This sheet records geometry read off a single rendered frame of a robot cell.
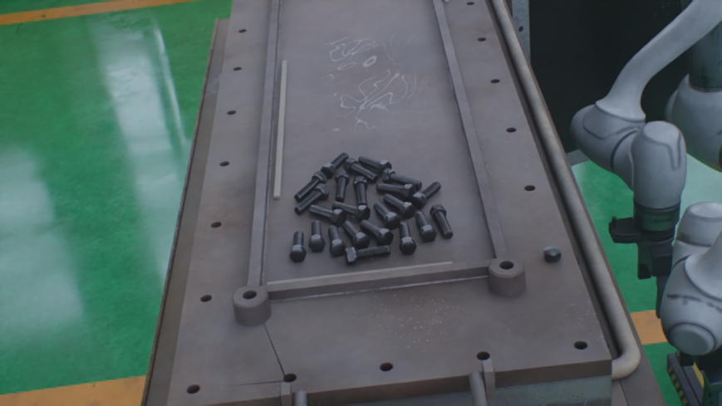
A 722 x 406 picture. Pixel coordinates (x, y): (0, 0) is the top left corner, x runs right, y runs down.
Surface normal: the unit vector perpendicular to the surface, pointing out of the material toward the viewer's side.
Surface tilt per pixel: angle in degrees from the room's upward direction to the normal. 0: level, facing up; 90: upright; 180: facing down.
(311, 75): 0
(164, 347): 0
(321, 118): 0
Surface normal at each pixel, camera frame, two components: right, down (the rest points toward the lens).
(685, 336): -0.37, 0.65
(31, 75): -0.11, -0.84
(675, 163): 0.46, 0.29
